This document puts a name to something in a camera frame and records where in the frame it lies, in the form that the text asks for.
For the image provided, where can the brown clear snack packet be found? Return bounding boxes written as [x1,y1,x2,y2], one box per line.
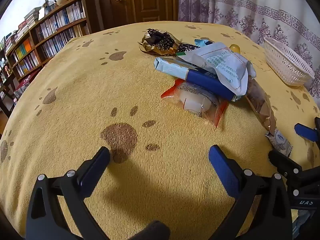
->
[246,79,277,134]

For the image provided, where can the long blue snack packet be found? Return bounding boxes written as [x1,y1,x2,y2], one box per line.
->
[154,56,238,102]

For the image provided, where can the brown wooden door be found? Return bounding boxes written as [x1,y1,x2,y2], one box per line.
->
[97,0,179,30]

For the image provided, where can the white purple patterned curtain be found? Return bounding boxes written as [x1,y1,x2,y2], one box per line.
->
[178,0,320,99]

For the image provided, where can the small white sachet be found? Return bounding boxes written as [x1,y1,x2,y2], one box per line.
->
[265,129,293,157]

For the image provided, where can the white plastic basket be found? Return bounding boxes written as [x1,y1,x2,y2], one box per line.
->
[264,37,315,87]

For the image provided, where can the stack of books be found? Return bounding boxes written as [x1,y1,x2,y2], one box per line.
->
[24,7,42,28]

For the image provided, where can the white paper snack packet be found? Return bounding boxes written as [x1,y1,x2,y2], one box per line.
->
[176,42,257,97]

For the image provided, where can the yellow paw-print blanket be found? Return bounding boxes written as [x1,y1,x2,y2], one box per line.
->
[0,21,320,240]

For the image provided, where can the gold foil snack packet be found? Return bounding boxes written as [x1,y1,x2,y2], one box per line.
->
[138,28,184,56]

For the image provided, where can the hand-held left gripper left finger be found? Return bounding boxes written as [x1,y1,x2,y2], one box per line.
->
[26,146,111,240]

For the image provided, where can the rows of shelved books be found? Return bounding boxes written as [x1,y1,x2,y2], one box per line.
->
[0,1,87,80]

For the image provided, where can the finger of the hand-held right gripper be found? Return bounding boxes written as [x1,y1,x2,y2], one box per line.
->
[294,117,320,142]
[268,150,304,180]

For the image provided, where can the small decorative figurine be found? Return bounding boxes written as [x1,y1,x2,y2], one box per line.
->
[41,0,57,13]

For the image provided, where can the dark blue patterned candy wrapper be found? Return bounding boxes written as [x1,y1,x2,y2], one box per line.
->
[175,43,200,53]

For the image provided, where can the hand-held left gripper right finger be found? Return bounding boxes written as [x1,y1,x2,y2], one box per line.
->
[208,144,293,240]

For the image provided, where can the red-edged clear pastry packet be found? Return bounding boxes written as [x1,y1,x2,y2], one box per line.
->
[161,79,228,128]

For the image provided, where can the wooden bookshelf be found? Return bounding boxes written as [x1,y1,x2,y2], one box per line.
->
[0,0,95,118]

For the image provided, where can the light blue snack packet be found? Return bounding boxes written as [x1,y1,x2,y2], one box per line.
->
[195,37,213,47]

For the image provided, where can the red box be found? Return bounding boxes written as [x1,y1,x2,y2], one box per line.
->
[15,76,33,98]

